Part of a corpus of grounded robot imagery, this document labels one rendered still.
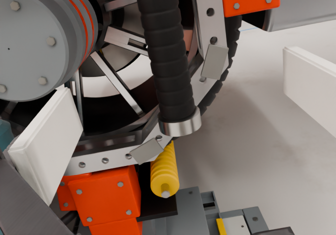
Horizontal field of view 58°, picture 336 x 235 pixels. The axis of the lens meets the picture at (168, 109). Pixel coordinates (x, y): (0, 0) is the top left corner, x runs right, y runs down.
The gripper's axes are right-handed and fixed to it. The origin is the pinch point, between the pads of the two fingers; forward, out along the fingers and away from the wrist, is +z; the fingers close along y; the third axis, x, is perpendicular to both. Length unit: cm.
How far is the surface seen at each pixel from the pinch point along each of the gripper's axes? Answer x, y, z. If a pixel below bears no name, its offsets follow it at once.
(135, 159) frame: -23.7, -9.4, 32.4
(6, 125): -9.4, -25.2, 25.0
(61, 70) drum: -1.4, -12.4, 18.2
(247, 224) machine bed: -76, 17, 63
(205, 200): -68, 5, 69
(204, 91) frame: -12.9, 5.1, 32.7
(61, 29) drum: 3.0, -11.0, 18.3
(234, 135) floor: -83, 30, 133
